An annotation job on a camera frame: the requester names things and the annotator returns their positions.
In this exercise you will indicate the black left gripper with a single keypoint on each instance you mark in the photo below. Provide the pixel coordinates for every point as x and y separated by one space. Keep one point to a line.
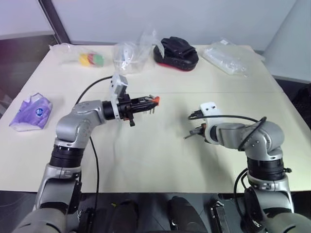
125 105

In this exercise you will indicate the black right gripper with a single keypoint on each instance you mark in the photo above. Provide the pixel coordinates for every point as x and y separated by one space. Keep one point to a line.
203 123

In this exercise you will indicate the orange hex key holder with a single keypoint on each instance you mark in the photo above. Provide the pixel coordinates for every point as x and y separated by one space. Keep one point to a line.
156 99

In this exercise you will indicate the dark hex key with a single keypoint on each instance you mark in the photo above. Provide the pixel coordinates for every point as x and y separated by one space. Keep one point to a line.
186 137

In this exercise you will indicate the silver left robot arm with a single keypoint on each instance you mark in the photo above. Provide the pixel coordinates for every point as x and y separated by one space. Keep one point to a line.
73 121

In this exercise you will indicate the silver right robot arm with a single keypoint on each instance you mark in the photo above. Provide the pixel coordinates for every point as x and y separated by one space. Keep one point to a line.
267 136

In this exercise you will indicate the crumpled clear plastic bag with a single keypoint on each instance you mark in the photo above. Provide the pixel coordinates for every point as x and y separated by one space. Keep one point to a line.
141 53

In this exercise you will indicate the white part in bag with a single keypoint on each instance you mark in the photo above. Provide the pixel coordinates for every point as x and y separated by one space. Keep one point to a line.
126 55

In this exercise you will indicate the black red-rimmed boxing pad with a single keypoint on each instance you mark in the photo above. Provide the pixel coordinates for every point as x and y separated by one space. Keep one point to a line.
177 55

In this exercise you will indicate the green disc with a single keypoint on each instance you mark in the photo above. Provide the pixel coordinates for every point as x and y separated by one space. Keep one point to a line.
99 60

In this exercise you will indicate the red disc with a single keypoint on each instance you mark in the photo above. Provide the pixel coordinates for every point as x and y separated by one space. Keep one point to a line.
91 57

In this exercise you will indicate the flat clear plastic package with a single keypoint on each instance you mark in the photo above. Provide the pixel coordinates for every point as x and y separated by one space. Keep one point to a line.
226 58

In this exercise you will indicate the yellow disc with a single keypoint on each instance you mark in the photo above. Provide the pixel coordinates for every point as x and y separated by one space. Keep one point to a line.
84 60

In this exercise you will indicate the dark rounded shape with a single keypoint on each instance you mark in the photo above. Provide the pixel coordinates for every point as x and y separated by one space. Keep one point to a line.
184 213

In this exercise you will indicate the clear bag of coloured discs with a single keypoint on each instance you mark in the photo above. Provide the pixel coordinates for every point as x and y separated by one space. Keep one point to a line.
65 52

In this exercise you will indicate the black box with metal edge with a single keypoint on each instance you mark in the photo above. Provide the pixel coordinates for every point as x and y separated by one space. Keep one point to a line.
219 216

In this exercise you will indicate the purple tissue pack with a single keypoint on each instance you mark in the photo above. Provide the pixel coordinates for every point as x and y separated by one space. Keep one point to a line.
32 114

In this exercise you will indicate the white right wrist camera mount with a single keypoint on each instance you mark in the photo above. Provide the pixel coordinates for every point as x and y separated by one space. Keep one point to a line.
209 109

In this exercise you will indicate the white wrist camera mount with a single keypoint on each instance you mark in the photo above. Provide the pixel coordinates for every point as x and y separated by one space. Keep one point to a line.
209 109
118 82

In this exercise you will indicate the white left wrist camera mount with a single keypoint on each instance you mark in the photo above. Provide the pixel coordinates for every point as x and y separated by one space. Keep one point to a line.
118 82

